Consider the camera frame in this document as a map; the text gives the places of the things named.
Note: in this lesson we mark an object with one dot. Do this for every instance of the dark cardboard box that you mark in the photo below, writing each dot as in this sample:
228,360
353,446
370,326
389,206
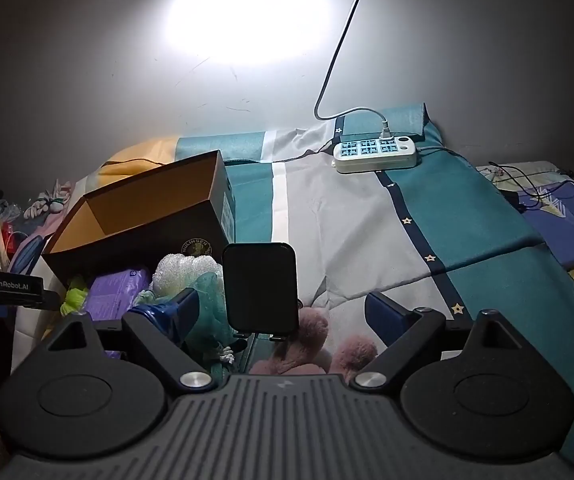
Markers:
167,232

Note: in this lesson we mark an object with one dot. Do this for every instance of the teal bath pouf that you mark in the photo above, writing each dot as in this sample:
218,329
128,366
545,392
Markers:
212,310

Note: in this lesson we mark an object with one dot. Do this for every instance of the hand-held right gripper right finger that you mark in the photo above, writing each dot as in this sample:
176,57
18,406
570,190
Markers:
379,317

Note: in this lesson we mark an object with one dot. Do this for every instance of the purple wipes pack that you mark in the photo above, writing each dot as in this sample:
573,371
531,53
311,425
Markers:
117,292

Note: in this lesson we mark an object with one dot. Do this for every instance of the lime green cloth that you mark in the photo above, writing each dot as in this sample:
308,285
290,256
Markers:
74,297

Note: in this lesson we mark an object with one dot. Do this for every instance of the red packet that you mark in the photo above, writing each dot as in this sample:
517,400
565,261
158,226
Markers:
9,237

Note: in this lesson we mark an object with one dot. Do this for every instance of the white power strip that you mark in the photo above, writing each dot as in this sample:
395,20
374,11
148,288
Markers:
374,157

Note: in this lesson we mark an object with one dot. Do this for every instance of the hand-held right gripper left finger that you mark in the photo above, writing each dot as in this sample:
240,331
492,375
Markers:
187,310

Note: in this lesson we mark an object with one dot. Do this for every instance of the pink plush toy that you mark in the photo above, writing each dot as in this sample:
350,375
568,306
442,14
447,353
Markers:
312,345

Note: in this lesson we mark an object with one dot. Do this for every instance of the black phone stand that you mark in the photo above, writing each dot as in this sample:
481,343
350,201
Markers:
261,287

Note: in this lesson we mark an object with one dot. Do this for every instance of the white mesh sponge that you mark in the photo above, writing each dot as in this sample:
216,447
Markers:
187,270

